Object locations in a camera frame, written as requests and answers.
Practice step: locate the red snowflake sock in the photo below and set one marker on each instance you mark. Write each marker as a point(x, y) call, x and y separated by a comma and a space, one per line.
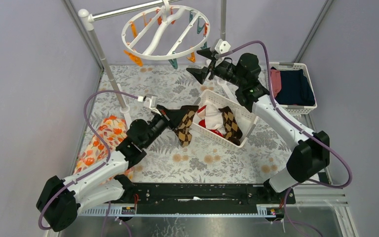
point(209, 129)

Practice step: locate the grey left rack pole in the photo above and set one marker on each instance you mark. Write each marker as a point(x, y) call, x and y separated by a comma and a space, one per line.
point(87, 21)

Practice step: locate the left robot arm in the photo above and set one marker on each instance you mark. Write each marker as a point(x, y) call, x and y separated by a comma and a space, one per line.
point(63, 199)

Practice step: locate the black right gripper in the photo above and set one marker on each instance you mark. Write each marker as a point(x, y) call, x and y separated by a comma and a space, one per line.
point(199, 74)

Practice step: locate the teal clip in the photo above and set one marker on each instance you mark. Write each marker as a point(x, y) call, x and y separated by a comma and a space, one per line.
point(204, 46)
point(174, 63)

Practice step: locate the floral orange cloth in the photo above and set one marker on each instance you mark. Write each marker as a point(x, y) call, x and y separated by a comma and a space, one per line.
point(113, 131)

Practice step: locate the navy garment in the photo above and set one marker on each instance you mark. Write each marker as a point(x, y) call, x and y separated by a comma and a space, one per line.
point(295, 89)

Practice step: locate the teal right clip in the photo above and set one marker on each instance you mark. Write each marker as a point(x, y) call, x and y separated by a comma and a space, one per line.
point(204, 46)

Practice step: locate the pink garment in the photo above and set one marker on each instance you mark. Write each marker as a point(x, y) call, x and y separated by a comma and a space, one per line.
point(276, 81)

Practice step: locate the grey horizontal rack bar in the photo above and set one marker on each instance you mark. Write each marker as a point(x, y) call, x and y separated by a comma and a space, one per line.
point(111, 13)

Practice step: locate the white basket with clothes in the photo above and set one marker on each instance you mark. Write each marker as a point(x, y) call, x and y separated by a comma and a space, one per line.
point(295, 109)

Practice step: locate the white perforated sock basket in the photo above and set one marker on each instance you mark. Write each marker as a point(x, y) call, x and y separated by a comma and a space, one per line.
point(222, 120)

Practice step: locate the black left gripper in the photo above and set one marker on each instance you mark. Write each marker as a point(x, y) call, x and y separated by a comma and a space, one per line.
point(165, 116)

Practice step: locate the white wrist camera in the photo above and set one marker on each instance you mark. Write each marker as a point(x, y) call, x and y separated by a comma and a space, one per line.
point(149, 101)
point(220, 46)

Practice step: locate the orange clip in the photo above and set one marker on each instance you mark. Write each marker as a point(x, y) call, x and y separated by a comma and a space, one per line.
point(137, 60)
point(192, 57)

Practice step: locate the teal front clip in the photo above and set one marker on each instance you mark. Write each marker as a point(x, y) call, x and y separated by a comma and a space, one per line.
point(174, 63)

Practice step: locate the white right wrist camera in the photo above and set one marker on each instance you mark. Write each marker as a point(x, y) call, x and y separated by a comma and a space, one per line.
point(220, 46)

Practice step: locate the orange front left clip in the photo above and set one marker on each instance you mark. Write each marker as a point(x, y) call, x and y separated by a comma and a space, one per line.
point(137, 60)

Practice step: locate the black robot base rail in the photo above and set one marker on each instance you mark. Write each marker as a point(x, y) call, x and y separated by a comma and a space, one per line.
point(191, 198)

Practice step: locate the white round clip hanger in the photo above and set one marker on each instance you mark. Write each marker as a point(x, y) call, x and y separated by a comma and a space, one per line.
point(166, 32)

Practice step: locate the brown argyle sock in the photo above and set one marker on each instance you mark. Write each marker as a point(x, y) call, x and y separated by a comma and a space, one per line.
point(182, 130)
point(232, 131)

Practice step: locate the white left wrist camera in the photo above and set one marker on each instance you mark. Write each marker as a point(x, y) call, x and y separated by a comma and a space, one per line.
point(149, 101)

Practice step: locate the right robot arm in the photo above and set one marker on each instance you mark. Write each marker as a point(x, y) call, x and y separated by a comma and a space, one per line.
point(309, 148)

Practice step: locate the white rack right foot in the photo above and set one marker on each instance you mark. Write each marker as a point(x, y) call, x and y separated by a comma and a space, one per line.
point(224, 84)

